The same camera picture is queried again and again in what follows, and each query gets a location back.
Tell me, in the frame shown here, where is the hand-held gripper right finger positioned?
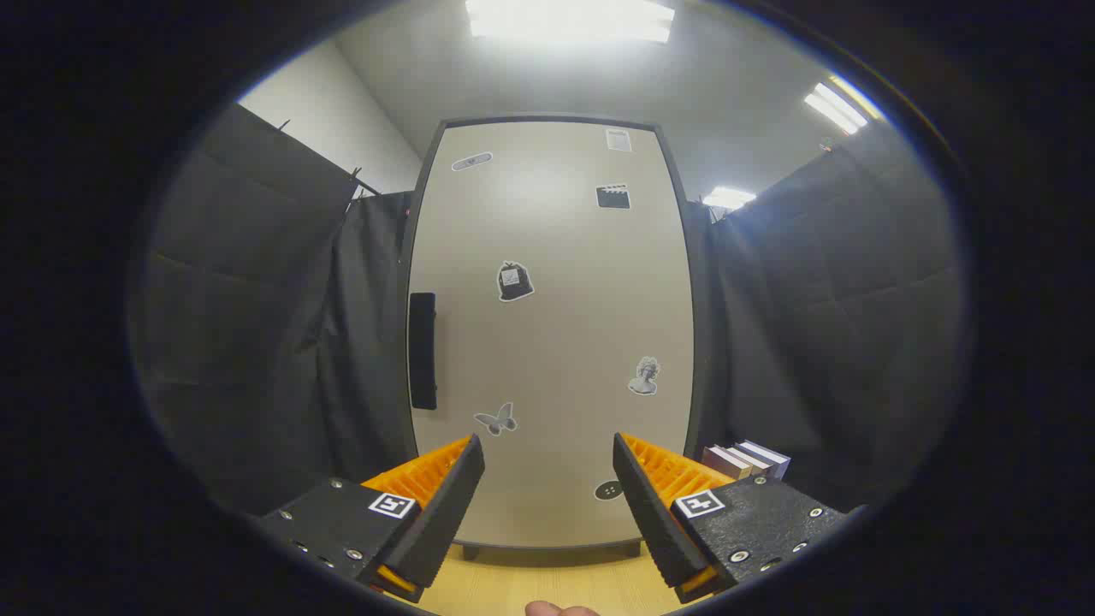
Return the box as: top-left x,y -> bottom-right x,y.
613,432 -> 848,604

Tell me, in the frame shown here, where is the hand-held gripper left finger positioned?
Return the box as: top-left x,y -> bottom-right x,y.
255,435 -> 486,604

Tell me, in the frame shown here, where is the black door handle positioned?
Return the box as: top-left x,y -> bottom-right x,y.
408,292 -> 438,412

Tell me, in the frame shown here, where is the black backdrop cloth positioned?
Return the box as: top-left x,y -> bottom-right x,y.
128,103 -> 968,516

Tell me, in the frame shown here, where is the large ceiling light panel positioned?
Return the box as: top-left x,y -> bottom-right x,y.
465,0 -> 677,44

